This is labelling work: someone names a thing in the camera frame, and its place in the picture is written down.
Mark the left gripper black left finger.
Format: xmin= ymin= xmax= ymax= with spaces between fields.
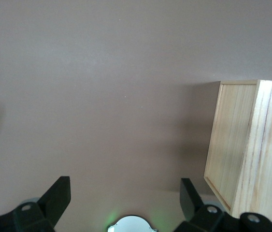
xmin=0 ymin=176 xmax=72 ymax=232

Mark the brown table mat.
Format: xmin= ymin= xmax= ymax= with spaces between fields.
xmin=0 ymin=0 xmax=272 ymax=232

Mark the light wooden cabinet box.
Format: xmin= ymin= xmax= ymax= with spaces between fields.
xmin=203 ymin=79 xmax=272 ymax=224

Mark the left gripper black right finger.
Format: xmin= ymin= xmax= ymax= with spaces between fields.
xmin=174 ymin=178 xmax=272 ymax=232

